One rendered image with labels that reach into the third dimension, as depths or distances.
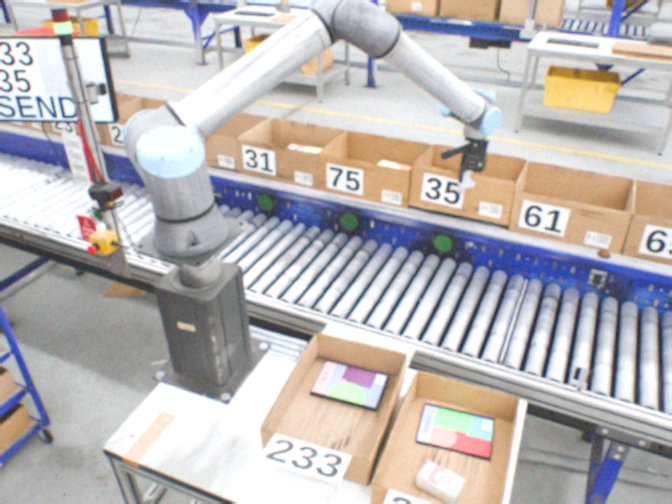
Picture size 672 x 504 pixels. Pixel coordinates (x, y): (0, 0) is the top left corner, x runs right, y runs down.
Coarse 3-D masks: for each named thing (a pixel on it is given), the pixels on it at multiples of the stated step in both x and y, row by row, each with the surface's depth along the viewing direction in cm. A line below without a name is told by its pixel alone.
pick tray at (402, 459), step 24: (432, 384) 155; (456, 384) 152; (408, 408) 154; (456, 408) 155; (480, 408) 153; (504, 408) 150; (408, 432) 149; (504, 432) 148; (384, 456) 133; (408, 456) 142; (432, 456) 142; (456, 456) 142; (504, 456) 142; (384, 480) 137; (408, 480) 137; (480, 480) 136; (504, 480) 131
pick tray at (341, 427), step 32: (320, 352) 172; (352, 352) 167; (384, 352) 163; (288, 384) 153; (288, 416) 153; (320, 416) 153; (352, 416) 153; (384, 416) 142; (352, 448) 145; (352, 480) 137
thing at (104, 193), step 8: (96, 184) 199; (104, 184) 198; (112, 184) 197; (88, 192) 198; (96, 192) 196; (104, 192) 194; (112, 192) 195; (120, 192) 198; (96, 200) 198; (104, 200) 197; (112, 200) 195; (104, 208) 201
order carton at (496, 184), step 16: (432, 144) 236; (416, 160) 218; (432, 160) 241; (448, 160) 238; (496, 160) 229; (512, 160) 227; (416, 176) 216; (448, 176) 210; (464, 176) 208; (480, 176) 205; (496, 176) 232; (512, 176) 229; (416, 192) 219; (464, 192) 210; (480, 192) 208; (496, 192) 205; (512, 192) 203; (432, 208) 219; (448, 208) 216; (464, 208) 213
